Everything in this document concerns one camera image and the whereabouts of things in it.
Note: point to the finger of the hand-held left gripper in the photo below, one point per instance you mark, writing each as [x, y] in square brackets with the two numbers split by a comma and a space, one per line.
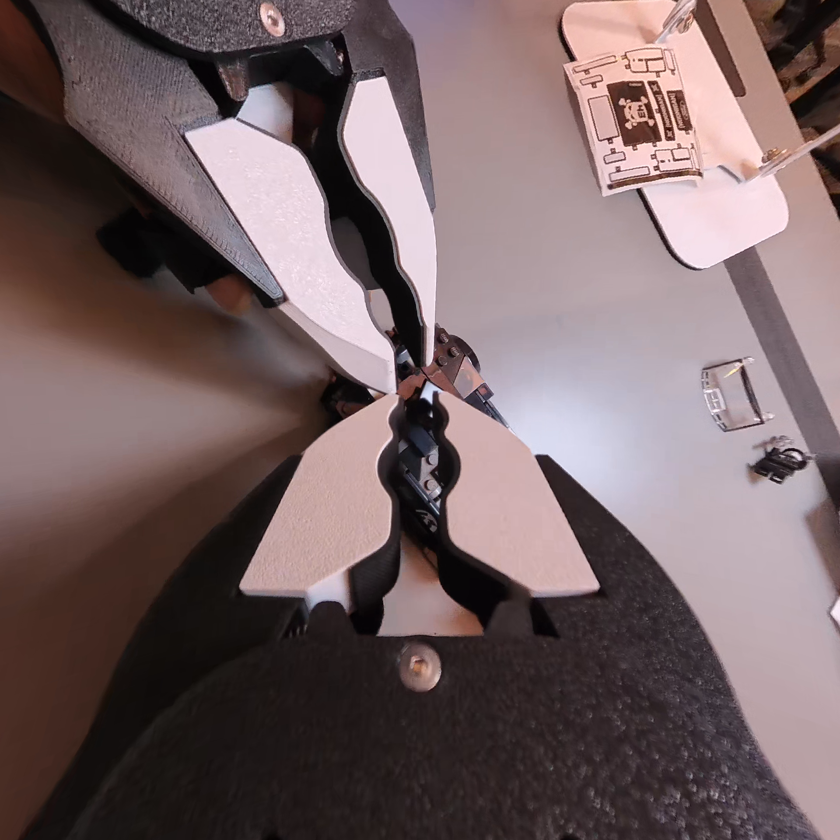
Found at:
[282, 223]
[394, 184]

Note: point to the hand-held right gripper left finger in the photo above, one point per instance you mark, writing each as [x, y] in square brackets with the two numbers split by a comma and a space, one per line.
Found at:
[328, 519]

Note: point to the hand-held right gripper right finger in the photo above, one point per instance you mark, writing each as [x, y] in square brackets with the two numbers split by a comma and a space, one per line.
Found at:
[519, 519]

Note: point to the lego car model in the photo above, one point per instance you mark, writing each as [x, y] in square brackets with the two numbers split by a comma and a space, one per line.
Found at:
[440, 394]

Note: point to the lego sticker sheet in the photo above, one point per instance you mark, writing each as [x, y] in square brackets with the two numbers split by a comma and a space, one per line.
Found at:
[633, 118]

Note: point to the clear lego windshield piece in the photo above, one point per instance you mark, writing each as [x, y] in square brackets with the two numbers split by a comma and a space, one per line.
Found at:
[735, 397]

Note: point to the small black lego assembly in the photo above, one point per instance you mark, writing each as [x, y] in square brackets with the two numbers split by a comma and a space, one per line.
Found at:
[781, 461]

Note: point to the person's left hand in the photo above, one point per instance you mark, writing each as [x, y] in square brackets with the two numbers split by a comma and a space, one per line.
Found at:
[234, 292]

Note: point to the white stand rod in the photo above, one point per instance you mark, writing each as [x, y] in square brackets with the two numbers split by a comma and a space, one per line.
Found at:
[794, 151]
[677, 16]

